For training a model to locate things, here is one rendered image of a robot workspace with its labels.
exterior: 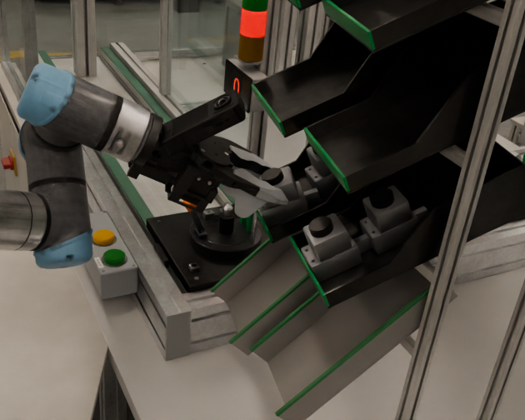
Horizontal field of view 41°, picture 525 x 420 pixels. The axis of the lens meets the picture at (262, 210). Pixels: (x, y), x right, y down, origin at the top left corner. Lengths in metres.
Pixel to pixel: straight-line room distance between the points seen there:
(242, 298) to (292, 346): 0.14
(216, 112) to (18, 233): 0.28
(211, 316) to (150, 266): 0.16
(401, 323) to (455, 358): 0.45
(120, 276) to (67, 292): 0.15
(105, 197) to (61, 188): 0.57
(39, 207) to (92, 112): 0.14
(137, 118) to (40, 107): 0.12
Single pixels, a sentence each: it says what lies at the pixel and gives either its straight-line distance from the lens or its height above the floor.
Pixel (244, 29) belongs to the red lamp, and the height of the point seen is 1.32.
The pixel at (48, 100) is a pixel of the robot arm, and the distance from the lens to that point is 0.87.
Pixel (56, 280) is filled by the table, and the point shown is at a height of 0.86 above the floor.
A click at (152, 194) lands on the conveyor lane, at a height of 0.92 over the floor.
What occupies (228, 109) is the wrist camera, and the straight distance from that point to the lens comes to 0.88.
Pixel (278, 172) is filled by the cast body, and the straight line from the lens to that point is 0.96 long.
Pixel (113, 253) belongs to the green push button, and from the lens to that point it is 1.31.
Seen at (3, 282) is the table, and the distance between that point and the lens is 1.46.
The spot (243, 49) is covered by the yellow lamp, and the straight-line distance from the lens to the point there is 1.41.
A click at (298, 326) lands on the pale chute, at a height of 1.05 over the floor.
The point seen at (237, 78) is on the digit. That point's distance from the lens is 1.44.
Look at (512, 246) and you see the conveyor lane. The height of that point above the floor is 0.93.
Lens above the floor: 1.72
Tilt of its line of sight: 30 degrees down
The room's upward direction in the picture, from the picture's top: 6 degrees clockwise
